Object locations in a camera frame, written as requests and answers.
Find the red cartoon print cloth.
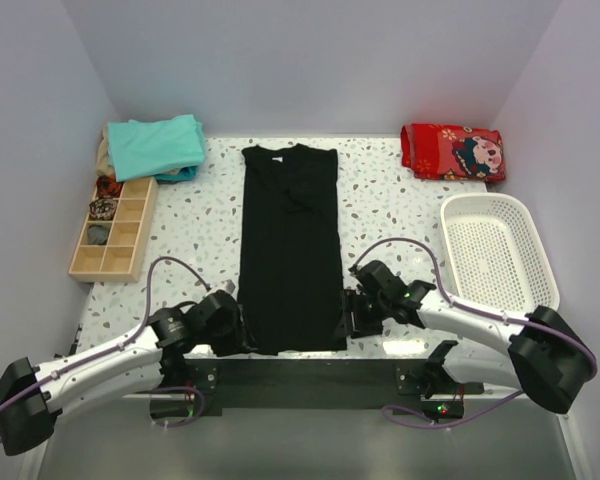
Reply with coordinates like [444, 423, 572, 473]
[400, 123, 506, 183]

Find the aluminium rail frame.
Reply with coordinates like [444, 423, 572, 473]
[17, 324, 594, 480]

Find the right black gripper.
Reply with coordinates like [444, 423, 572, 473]
[333, 289, 390, 340]

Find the folded teal t shirt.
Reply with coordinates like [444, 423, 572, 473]
[106, 114, 205, 182]

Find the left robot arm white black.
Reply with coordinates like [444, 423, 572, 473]
[0, 290, 255, 457]

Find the patterned rolled sock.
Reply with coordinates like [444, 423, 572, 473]
[89, 198, 118, 221]

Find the grey rolled sock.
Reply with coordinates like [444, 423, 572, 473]
[86, 224, 110, 246]

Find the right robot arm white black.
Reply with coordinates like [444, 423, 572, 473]
[336, 260, 597, 414]

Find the white perforated plastic basket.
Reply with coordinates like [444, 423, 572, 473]
[440, 193, 560, 312]

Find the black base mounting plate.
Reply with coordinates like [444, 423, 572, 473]
[149, 357, 484, 421]

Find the wooden compartment organizer box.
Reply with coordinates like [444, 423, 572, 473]
[69, 177, 158, 283]

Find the folded beige t shirt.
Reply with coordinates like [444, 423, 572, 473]
[95, 126, 115, 178]

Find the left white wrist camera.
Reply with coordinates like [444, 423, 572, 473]
[222, 280, 237, 295]

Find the red black rolled sock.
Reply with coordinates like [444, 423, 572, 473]
[96, 176, 123, 198]

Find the black t shirt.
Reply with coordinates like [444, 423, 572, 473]
[238, 144, 346, 355]

